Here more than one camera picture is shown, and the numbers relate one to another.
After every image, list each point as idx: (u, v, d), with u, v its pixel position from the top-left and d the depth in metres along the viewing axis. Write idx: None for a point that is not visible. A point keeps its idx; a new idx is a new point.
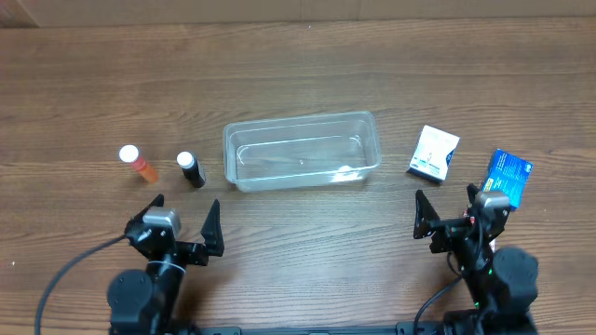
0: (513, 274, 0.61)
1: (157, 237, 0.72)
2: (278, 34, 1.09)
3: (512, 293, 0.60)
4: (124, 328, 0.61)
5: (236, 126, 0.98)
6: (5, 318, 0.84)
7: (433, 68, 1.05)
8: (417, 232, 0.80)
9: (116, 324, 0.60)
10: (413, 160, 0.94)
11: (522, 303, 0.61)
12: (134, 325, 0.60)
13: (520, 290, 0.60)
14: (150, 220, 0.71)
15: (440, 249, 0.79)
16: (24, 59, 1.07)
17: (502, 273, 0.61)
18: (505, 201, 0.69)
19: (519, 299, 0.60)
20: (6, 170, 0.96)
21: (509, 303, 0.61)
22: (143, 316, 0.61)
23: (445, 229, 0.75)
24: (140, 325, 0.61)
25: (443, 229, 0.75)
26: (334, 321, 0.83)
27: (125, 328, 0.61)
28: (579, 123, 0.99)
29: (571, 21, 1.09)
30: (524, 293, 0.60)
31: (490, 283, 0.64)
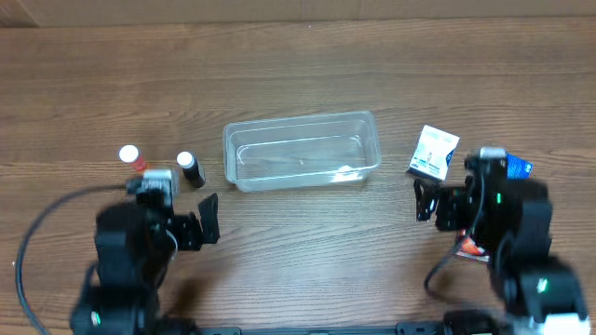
0: (522, 192, 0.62)
1: (155, 194, 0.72)
2: (278, 33, 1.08)
3: (526, 207, 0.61)
4: (108, 253, 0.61)
5: (236, 126, 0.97)
6: (5, 318, 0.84)
7: (433, 68, 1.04)
8: (420, 196, 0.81)
9: (101, 246, 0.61)
10: (413, 160, 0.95)
11: (538, 224, 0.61)
12: (122, 247, 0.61)
13: (533, 205, 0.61)
14: (150, 176, 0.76)
15: (445, 221, 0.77)
16: (24, 59, 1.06)
17: (511, 193, 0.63)
18: (498, 153, 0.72)
19: (534, 212, 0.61)
20: (5, 170, 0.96)
21: (526, 221, 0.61)
22: (131, 241, 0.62)
23: (449, 193, 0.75)
24: (127, 249, 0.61)
25: (448, 193, 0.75)
26: (334, 321, 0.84)
27: (110, 250, 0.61)
28: (580, 122, 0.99)
29: (572, 20, 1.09)
30: (537, 207, 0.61)
31: (505, 214, 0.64)
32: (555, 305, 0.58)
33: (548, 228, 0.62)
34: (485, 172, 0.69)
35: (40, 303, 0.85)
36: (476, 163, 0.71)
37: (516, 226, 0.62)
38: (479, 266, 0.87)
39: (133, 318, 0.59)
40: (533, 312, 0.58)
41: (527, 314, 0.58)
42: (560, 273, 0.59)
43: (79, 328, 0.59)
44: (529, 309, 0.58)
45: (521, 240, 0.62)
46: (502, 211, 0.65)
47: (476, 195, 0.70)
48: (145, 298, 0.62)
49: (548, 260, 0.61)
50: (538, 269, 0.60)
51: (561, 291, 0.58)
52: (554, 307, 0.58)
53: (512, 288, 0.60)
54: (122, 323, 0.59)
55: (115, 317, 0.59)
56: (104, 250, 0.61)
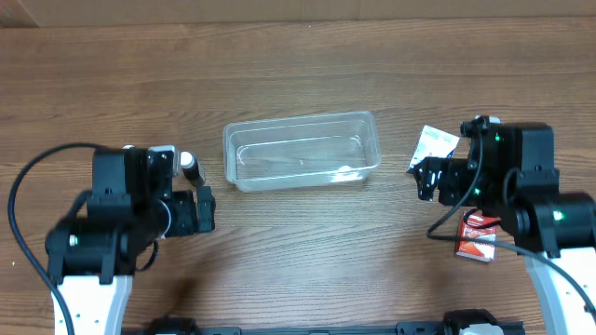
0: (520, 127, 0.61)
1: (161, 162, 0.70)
2: (278, 33, 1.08)
3: (526, 132, 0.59)
4: (101, 174, 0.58)
5: (236, 126, 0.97)
6: (6, 318, 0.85)
7: (432, 68, 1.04)
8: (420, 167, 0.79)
9: (96, 167, 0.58)
10: (413, 161, 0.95)
11: (543, 154, 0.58)
12: (117, 167, 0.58)
13: (533, 131, 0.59)
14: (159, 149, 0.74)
15: (449, 196, 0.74)
16: (23, 59, 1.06)
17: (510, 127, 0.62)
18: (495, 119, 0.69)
19: (534, 139, 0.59)
20: (5, 170, 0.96)
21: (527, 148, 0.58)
22: (127, 163, 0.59)
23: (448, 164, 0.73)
24: (123, 169, 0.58)
25: (446, 165, 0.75)
26: (334, 321, 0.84)
27: (104, 171, 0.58)
28: (580, 122, 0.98)
29: (572, 20, 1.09)
30: (538, 134, 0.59)
31: (506, 154, 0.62)
32: (571, 238, 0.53)
33: (550, 162, 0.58)
34: (484, 128, 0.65)
35: (40, 303, 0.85)
36: (472, 123, 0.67)
37: (519, 159, 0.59)
38: (479, 266, 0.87)
39: (115, 241, 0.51)
40: (548, 242, 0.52)
41: (542, 246, 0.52)
42: (575, 202, 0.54)
43: (54, 254, 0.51)
44: (544, 239, 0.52)
45: (526, 172, 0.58)
46: (504, 155, 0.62)
47: (476, 155, 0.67)
48: (134, 225, 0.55)
49: (558, 193, 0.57)
50: (552, 200, 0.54)
51: (578, 220, 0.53)
52: (567, 240, 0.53)
53: (525, 219, 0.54)
54: (102, 245, 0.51)
55: (95, 238, 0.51)
56: (99, 172, 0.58)
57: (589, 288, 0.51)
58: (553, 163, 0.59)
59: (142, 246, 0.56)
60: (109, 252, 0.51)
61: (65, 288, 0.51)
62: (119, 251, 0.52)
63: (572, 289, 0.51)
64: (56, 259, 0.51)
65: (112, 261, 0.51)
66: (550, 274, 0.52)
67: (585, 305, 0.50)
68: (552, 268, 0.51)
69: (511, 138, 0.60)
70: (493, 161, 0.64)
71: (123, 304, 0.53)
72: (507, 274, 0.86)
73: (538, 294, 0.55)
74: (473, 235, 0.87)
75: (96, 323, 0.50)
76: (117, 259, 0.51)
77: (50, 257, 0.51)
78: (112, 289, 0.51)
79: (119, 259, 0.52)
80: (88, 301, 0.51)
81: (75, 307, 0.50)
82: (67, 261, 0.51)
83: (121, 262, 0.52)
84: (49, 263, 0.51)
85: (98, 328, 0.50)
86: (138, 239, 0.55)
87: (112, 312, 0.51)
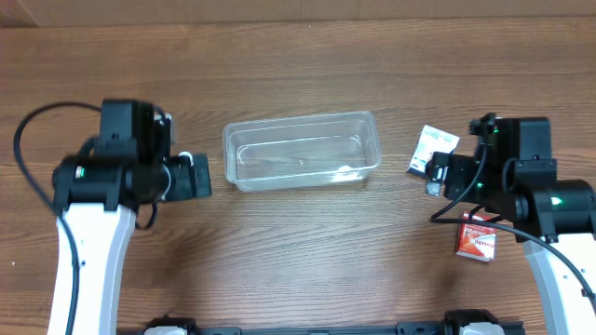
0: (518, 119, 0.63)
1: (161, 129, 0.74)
2: (278, 33, 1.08)
3: (521, 124, 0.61)
4: (111, 123, 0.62)
5: (236, 126, 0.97)
6: (6, 317, 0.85)
7: (432, 68, 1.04)
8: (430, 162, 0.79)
9: (105, 115, 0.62)
10: (413, 160, 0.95)
11: (541, 144, 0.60)
12: (125, 116, 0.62)
13: (529, 123, 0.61)
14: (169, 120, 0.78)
15: (452, 190, 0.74)
16: (23, 59, 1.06)
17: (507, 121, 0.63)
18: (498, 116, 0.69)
19: (530, 129, 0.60)
20: (5, 170, 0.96)
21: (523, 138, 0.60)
22: (135, 115, 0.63)
23: (453, 161, 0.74)
24: (129, 120, 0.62)
25: (453, 160, 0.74)
26: (334, 321, 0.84)
27: (115, 121, 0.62)
28: (580, 122, 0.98)
29: (572, 20, 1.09)
30: (533, 124, 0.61)
31: (506, 147, 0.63)
32: (571, 222, 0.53)
33: (548, 152, 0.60)
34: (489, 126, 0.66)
35: (40, 303, 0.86)
36: (480, 121, 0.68)
37: (517, 149, 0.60)
38: (479, 266, 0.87)
39: (120, 176, 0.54)
40: (546, 225, 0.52)
41: (539, 230, 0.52)
42: (575, 189, 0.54)
43: (62, 183, 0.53)
44: (541, 222, 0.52)
45: (524, 163, 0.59)
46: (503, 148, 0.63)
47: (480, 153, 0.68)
48: (138, 167, 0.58)
49: (556, 181, 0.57)
50: (551, 187, 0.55)
51: (576, 206, 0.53)
52: (566, 225, 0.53)
53: (524, 206, 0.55)
54: (108, 177, 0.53)
55: (101, 172, 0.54)
56: (107, 121, 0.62)
57: (587, 272, 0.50)
58: (550, 154, 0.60)
59: (144, 189, 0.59)
60: (114, 184, 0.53)
61: (70, 217, 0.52)
62: (123, 186, 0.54)
63: (570, 274, 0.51)
64: (63, 188, 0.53)
65: (115, 192, 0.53)
66: (548, 256, 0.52)
67: (582, 288, 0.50)
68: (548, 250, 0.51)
69: (510, 129, 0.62)
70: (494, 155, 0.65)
71: (124, 235, 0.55)
72: (507, 274, 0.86)
73: (538, 280, 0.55)
74: (473, 235, 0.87)
75: (100, 248, 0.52)
76: (121, 193, 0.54)
77: (58, 187, 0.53)
78: (115, 219, 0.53)
79: (122, 193, 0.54)
80: (92, 228, 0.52)
81: (80, 234, 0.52)
82: (74, 190, 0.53)
83: (124, 197, 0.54)
84: (57, 193, 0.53)
85: (101, 253, 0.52)
86: (141, 180, 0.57)
87: (115, 240, 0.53)
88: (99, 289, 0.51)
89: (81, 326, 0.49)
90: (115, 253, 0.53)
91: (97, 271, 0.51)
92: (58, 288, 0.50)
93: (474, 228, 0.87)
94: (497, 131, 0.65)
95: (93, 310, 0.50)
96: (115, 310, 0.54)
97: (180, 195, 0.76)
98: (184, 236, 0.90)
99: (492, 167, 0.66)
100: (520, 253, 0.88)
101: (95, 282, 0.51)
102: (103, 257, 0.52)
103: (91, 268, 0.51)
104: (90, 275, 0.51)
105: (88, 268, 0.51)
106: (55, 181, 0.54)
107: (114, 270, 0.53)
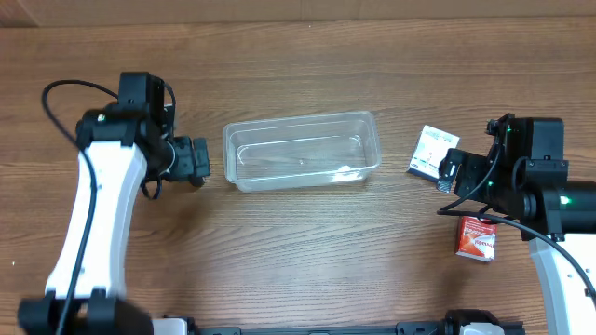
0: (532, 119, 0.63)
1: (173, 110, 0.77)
2: (278, 33, 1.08)
3: (535, 124, 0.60)
4: (127, 87, 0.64)
5: (236, 126, 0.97)
6: (6, 317, 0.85)
7: (432, 68, 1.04)
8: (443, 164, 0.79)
9: (123, 80, 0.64)
10: (413, 160, 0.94)
11: (552, 145, 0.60)
12: (140, 84, 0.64)
13: (542, 123, 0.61)
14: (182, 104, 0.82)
15: (462, 187, 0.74)
16: (23, 58, 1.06)
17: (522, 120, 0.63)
18: None
19: (542, 129, 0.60)
20: (5, 170, 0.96)
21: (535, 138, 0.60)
22: (150, 80, 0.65)
23: (467, 161, 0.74)
24: (144, 85, 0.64)
25: (467, 158, 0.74)
26: (334, 321, 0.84)
27: (128, 85, 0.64)
28: (580, 123, 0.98)
29: (572, 20, 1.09)
30: (546, 125, 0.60)
31: (518, 147, 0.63)
32: (577, 222, 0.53)
33: (560, 153, 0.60)
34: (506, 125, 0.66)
35: None
36: (499, 122, 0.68)
37: (529, 147, 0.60)
38: (479, 266, 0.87)
39: (137, 125, 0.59)
40: (552, 223, 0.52)
41: (546, 228, 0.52)
42: (583, 190, 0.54)
43: (86, 128, 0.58)
44: (548, 221, 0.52)
45: (535, 163, 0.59)
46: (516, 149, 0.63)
47: (495, 153, 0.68)
48: (153, 123, 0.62)
49: (565, 181, 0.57)
50: (560, 186, 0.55)
51: (584, 206, 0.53)
52: (573, 224, 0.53)
53: (533, 203, 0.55)
54: (127, 125, 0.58)
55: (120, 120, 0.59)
56: (124, 85, 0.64)
57: (590, 273, 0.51)
58: (562, 155, 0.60)
59: (156, 144, 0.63)
60: (130, 132, 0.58)
61: (90, 150, 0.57)
62: (139, 136, 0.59)
63: (574, 273, 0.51)
64: (86, 132, 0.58)
65: (131, 139, 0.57)
66: (552, 254, 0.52)
67: (586, 288, 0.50)
68: (555, 249, 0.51)
69: (523, 128, 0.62)
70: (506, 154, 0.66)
71: (138, 173, 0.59)
72: (507, 274, 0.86)
73: (541, 278, 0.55)
74: (473, 235, 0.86)
75: (115, 175, 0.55)
76: (136, 140, 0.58)
77: (81, 132, 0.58)
78: (132, 158, 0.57)
79: (138, 141, 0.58)
80: (111, 158, 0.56)
81: (99, 164, 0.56)
82: (95, 134, 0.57)
83: (139, 145, 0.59)
84: (80, 136, 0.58)
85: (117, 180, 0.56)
86: (155, 135, 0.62)
87: (129, 170, 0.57)
88: (114, 208, 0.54)
89: (95, 237, 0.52)
90: (129, 183, 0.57)
91: (113, 194, 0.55)
92: (76, 207, 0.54)
93: (474, 228, 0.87)
94: (510, 130, 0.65)
95: (107, 225, 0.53)
96: (125, 239, 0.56)
97: (180, 171, 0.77)
98: (185, 235, 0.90)
99: (504, 167, 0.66)
100: (520, 253, 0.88)
101: (110, 203, 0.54)
102: (119, 181, 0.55)
103: (108, 191, 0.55)
104: (106, 197, 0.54)
105: (105, 191, 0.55)
106: (79, 128, 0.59)
107: (127, 199, 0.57)
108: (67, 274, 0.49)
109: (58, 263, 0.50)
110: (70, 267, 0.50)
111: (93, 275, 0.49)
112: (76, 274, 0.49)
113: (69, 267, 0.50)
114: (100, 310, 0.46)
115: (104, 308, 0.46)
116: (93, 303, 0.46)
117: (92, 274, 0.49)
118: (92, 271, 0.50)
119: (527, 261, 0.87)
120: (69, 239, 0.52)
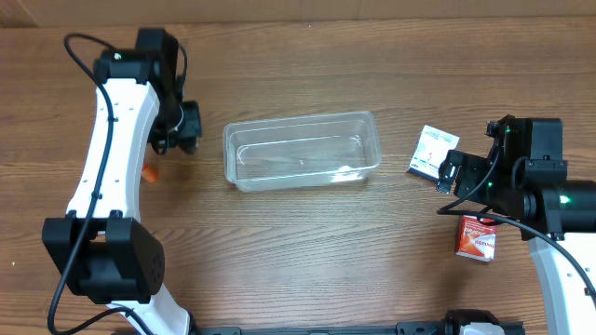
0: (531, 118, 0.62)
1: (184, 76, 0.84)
2: (278, 33, 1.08)
3: (535, 124, 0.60)
4: (147, 36, 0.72)
5: (236, 126, 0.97)
6: (6, 318, 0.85)
7: (432, 68, 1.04)
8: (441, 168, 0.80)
9: (143, 32, 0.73)
10: (413, 160, 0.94)
11: (552, 145, 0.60)
12: (156, 35, 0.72)
13: (542, 125, 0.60)
14: None
15: (462, 187, 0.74)
16: (24, 58, 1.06)
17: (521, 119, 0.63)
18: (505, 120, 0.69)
19: (540, 130, 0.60)
20: (5, 169, 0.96)
21: (535, 140, 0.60)
22: (169, 39, 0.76)
23: (467, 162, 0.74)
24: (162, 36, 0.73)
25: (467, 159, 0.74)
26: (334, 321, 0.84)
27: (149, 37, 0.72)
28: (580, 123, 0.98)
29: (572, 20, 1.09)
30: (548, 126, 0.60)
31: (518, 148, 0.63)
32: (576, 222, 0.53)
33: (561, 154, 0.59)
34: (505, 128, 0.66)
35: (40, 303, 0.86)
36: (499, 123, 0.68)
37: (528, 147, 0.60)
38: (479, 265, 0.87)
39: (151, 61, 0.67)
40: (552, 222, 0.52)
41: (546, 227, 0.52)
42: (583, 190, 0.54)
43: (101, 65, 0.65)
44: (548, 221, 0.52)
45: (535, 164, 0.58)
46: (517, 149, 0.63)
47: (495, 154, 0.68)
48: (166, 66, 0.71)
49: (566, 181, 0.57)
50: (560, 185, 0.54)
51: (584, 206, 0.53)
52: (573, 224, 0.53)
53: (532, 203, 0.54)
54: (141, 61, 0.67)
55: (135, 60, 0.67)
56: (143, 37, 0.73)
57: (590, 272, 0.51)
58: (562, 155, 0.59)
59: (166, 88, 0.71)
60: (144, 68, 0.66)
61: (109, 83, 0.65)
62: (152, 73, 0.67)
63: (574, 272, 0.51)
64: (102, 69, 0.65)
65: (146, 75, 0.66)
66: (552, 254, 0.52)
67: (586, 288, 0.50)
68: (555, 248, 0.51)
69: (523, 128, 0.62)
70: (506, 157, 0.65)
71: (149, 111, 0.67)
72: (507, 274, 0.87)
73: (541, 277, 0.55)
74: (473, 235, 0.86)
75: (130, 110, 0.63)
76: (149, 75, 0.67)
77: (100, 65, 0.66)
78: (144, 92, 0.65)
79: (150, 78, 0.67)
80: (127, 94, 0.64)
81: (115, 98, 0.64)
82: (112, 68, 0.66)
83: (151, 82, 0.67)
84: (98, 71, 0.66)
85: (131, 113, 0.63)
86: (165, 76, 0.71)
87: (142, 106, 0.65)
88: (127, 140, 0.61)
89: (112, 174, 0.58)
90: (141, 122, 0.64)
91: (127, 127, 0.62)
92: (94, 141, 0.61)
93: (474, 228, 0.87)
94: (510, 131, 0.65)
95: (120, 156, 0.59)
96: (138, 170, 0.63)
97: (187, 132, 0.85)
98: (185, 235, 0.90)
99: (504, 167, 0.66)
100: (519, 253, 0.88)
101: (123, 133, 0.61)
102: (133, 116, 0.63)
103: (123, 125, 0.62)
104: (121, 130, 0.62)
105: (120, 126, 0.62)
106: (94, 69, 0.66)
107: (139, 134, 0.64)
108: (87, 199, 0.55)
109: (76, 191, 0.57)
110: (88, 193, 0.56)
111: (109, 204, 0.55)
112: (95, 199, 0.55)
113: (87, 194, 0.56)
114: (116, 233, 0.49)
115: (120, 231, 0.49)
116: (110, 227, 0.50)
117: (108, 203, 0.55)
118: (109, 199, 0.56)
119: (527, 262, 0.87)
120: (88, 170, 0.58)
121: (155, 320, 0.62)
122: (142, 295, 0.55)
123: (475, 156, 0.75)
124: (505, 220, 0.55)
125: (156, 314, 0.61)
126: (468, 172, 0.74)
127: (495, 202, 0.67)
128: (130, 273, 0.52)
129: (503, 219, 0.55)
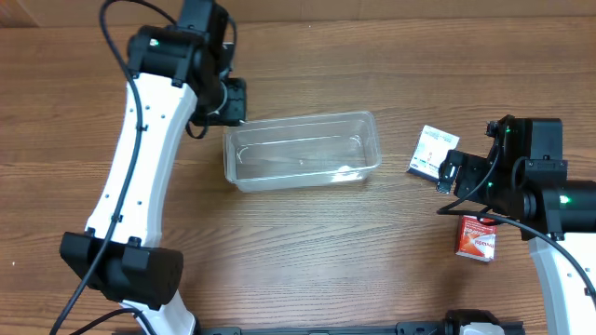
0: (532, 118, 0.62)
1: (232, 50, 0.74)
2: (278, 33, 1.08)
3: (535, 124, 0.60)
4: (192, 11, 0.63)
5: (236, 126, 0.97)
6: (6, 318, 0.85)
7: (432, 68, 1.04)
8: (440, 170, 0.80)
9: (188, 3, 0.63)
10: (413, 160, 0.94)
11: (551, 146, 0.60)
12: (203, 12, 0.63)
13: (542, 125, 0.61)
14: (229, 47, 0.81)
15: (462, 187, 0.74)
16: (23, 59, 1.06)
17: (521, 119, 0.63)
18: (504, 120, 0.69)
19: (540, 131, 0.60)
20: (5, 169, 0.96)
21: (535, 140, 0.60)
22: (217, 12, 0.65)
23: (467, 162, 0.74)
24: (209, 14, 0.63)
25: (467, 159, 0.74)
26: (334, 321, 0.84)
27: (192, 13, 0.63)
28: (580, 123, 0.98)
29: (572, 20, 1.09)
30: (548, 126, 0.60)
31: (518, 147, 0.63)
32: (576, 222, 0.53)
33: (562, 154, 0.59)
34: (505, 127, 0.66)
35: (40, 303, 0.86)
36: (498, 123, 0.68)
37: (528, 147, 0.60)
38: (479, 265, 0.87)
39: (192, 52, 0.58)
40: (552, 222, 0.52)
41: (546, 227, 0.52)
42: (584, 190, 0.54)
43: (135, 49, 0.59)
44: (548, 221, 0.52)
45: (534, 165, 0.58)
46: (517, 149, 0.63)
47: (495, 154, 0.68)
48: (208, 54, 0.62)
49: (565, 181, 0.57)
50: (560, 185, 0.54)
51: (585, 206, 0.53)
52: (573, 224, 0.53)
53: (532, 203, 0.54)
54: (180, 52, 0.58)
55: (172, 48, 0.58)
56: (189, 10, 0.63)
57: (590, 272, 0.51)
58: (562, 155, 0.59)
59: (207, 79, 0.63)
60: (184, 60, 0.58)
61: (142, 77, 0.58)
62: (192, 65, 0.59)
63: (574, 273, 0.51)
64: (136, 54, 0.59)
65: (185, 72, 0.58)
66: (553, 254, 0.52)
67: (586, 288, 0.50)
68: (555, 249, 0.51)
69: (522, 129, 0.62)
70: (506, 157, 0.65)
71: (184, 113, 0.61)
72: (507, 274, 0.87)
73: (540, 277, 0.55)
74: (473, 235, 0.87)
75: (162, 118, 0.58)
76: (189, 70, 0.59)
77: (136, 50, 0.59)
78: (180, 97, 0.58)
79: (189, 73, 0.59)
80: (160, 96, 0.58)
81: (146, 99, 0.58)
82: (149, 56, 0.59)
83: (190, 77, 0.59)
84: (132, 60, 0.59)
85: (163, 123, 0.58)
86: (206, 65, 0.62)
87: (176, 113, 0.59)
88: (154, 152, 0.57)
89: (135, 192, 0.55)
90: (173, 130, 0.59)
91: (155, 138, 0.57)
92: (121, 146, 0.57)
93: (474, 228, 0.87)
94: (510, 131, 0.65)
95: (147, 174, 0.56)
96: (165, 180, 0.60)
97: (231, 116, 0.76)
98: (186, 236, 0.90)
99: (504, 167, 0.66)
100: (520, 252, 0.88)
101: (151, 146, 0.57)
102: (164, 126, 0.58)
103: (152, 135, 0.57)
104: (150, 141, 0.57)
105: (149, 136, 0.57)
106: (129, 48, 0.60)
107: (169, 145, 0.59)
108: (106, 220, 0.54)
109: (99, 204, 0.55)
110: (109, 210, 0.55)
111: (128, 226, 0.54)
112: (115, 222, 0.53)
113: (108, 213, 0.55)
114: (133, 261, 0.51)
115: (136, 260, 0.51)
116: (128, 254, 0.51)
117: (128, 226, 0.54)
118: (128, 223, 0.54)
119: (528, 261, 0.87)
120: (110, 184, 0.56)
121: (162, 324, 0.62)
122: (154, 302, 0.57)
123: (475, 156, 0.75)
124: (505, 219, 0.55)
125: (164, 319, 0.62)
126: (467, 172, 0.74)
127: (495, 202, 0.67)
128: (143, 288, 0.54)
129: (502, 219, 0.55)
